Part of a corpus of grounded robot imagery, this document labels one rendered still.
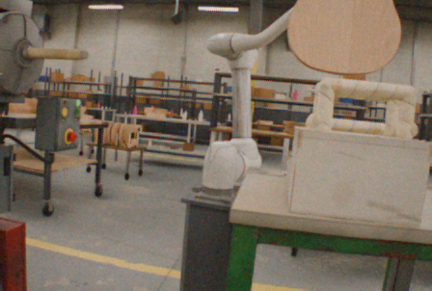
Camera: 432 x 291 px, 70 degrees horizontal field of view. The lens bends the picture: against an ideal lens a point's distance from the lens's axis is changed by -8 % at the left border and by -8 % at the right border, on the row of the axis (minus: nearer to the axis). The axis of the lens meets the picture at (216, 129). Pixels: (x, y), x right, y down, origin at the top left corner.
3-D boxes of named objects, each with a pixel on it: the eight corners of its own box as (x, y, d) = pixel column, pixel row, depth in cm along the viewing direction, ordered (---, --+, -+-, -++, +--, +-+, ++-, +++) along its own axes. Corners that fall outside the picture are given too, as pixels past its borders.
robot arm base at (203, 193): (198, 189, 177) (199, 178, 177) (238, 196, 171) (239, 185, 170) (185, 196, 160) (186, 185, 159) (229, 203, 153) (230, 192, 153)
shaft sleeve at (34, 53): (35, 47, 97) (35, 58, 98) (28, 48, 94) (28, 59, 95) (84, 49, 94) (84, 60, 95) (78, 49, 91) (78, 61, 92)
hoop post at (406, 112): (398, 139, 63) (403, 92, 62) (392, 138, 66) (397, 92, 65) (414, 140, 62) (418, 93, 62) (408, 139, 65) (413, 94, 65)
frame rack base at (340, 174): (289, 213, 66) (299, 128, 65) (285, 196, 81) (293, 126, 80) (421, 226, 61) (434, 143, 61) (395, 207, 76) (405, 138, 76)
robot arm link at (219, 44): (230, 27, 158) (246, 34, 169) (202, 30, 170) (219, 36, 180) (228, 54, 159) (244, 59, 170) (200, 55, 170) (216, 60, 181)
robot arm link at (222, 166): (195, 184, 163) (199, 140, 162) (217, 180, 177) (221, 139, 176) (221, 191, 153) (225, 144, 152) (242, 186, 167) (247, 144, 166)
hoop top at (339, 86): (319, 91, 65) (321, 76, 65) (318, 92, 68) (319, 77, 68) (418, 102, 62) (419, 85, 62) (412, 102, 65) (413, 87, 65)
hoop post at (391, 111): (386, 136, 71) (390, 94, 70) (381, 135, 74) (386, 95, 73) (399, 138, 70) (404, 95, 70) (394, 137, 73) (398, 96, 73)
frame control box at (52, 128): (-6, 161, 115) (-3, 92, 114) (31, 155, 136) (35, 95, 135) (46, 170, 112) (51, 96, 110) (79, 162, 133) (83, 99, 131)
